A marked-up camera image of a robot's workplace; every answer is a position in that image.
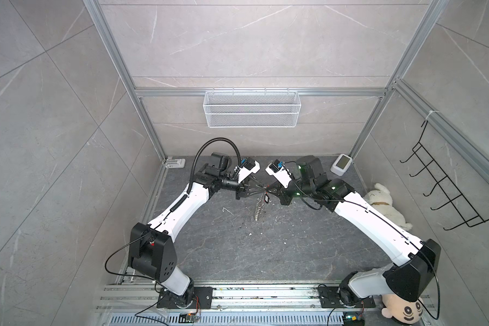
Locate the small silver metal pin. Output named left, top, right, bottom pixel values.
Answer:
left=222, top=207, right=234, bottom=215

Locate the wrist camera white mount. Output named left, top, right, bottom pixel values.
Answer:
left=266, top=160, right=295, bottom=189
left=237, top=158, right=260, bottom=183

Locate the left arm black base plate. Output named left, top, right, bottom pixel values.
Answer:
left=157, top=287, right=214, bottom=309

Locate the black wire hook rack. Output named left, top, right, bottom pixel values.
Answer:
left=399, top=121, right=489, bottom=231

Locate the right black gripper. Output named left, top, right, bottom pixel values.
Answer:
left=265, top=173, right=315, bottom=206

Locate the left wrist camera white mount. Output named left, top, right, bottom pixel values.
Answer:
left=237, top=158, right=260, bottom=183

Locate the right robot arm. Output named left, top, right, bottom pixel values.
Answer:
left=266, top=156, right=441, bottom=307

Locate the white wire mesh basket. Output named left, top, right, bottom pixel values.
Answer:
left=203, top=90, right=302, bottom=128

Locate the white digital timer device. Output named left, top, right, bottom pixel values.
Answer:
left=330, top=153, right=353, bottom=177

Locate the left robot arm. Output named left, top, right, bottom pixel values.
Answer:
left=124, top=137, right=260, bottom=306

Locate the beige plush doll striped shirt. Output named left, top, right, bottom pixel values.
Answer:
left=381, top=294, right=424, bottom=325

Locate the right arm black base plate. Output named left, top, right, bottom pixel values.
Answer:
left=315, top=285, right=376, bottom=308

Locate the white plush dog toy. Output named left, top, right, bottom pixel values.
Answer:
left=364, top=183, right=413, bottom=232

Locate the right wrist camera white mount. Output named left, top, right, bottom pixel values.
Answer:
left=266, top=160, right=295, bottom=189

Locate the white wall socket box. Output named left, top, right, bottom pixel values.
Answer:
left=165, top=158, right=186, bottom=169

